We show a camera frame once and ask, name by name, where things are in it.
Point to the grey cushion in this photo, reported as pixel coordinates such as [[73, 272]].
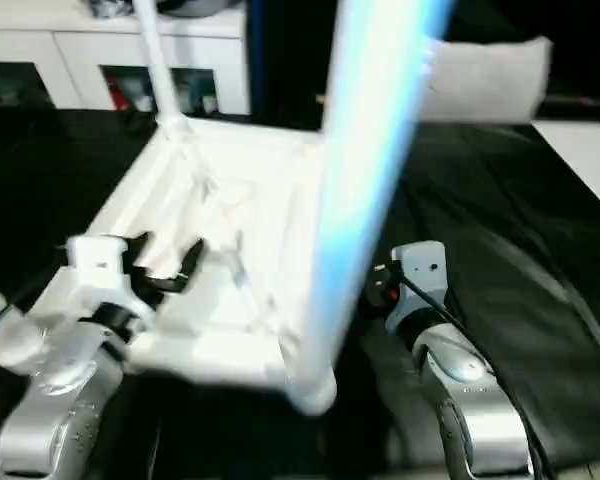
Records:
[[490, 80]]

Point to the white flat board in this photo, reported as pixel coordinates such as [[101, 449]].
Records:
[[585, 160]]

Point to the white plastic table top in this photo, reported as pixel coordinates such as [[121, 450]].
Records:
[[230, 200]]

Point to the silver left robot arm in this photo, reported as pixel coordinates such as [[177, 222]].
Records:
[[60, 400]]

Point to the black cabinet with gold label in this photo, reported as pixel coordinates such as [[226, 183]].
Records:
[[280, 50]]

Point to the dark round appliance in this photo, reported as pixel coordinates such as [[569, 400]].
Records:
[[205, 6]]

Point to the white glass-door cabinet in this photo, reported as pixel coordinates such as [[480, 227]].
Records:
[[40, 60]]

